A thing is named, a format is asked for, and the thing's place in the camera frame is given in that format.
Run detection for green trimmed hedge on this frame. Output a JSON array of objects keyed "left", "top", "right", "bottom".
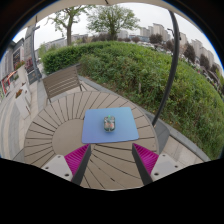
[{"left": 41, "top": 40, "right": 224, "bottom": 160}]

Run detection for white planter with pink flowers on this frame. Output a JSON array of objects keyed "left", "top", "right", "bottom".
[{"left": 16, "top": 61, "right": 30, "bottom": 84}]

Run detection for white planter with orange flowers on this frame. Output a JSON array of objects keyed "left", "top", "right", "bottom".
[{"left": 14, "top": 88, "right": 33, "bottom": 119}]

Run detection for dark curved umbrella pole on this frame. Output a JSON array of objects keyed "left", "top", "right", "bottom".
[{"left": 151, "top": 10, "right": 181, "bottom": 128}]

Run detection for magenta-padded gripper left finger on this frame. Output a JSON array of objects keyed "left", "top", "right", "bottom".
[{"left": 41, "top": 143, "right": 92, "bottom": 186}]

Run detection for blue mouse pad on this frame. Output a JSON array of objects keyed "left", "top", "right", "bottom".
[{"left": 81, "top": 106, "right": 140, "bottom": 145}]

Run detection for transparent teal computer mouse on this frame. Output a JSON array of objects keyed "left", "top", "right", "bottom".
[{"left": 102, "top": 115, "right": 116, "bottom": 133}]

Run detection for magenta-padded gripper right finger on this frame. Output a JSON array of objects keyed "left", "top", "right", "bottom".
[{"left": 131, "top": 143, "right": 184, "bottom": 186}]

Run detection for tall grey sign pillar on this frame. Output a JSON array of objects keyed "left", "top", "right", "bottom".
[{"left": 23, "top": 24, "right": 43, "bottom": 85}]

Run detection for distant apartment buildings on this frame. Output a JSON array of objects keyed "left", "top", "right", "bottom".
[{"left": 116, "top": 22, "right": 219, "bottom": 73}]

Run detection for beige patio umbrella canopy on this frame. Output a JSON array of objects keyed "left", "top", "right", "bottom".
[{"left": 24, "top": 0, "right": 188, "bottom": 28}]

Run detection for grey storefront building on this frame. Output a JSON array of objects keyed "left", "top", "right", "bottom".
[{"left": 0, "top": 38, "right": 26, "bottom": 101}]

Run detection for round-crowned green tree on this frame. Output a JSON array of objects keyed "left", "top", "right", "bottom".
[{"left": 86, "top": 4, "right": 141, "bottom": 42}]

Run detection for brown slatted outdoor chair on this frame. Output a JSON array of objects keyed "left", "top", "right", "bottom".
[{"left": 42, "top": 64, "right": 88, "bottom": 104}]

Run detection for bare-trunked leafy tree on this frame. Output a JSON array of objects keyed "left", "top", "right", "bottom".
[{"left": 48, "top": 4, "right": 93, "bottom": 47}]

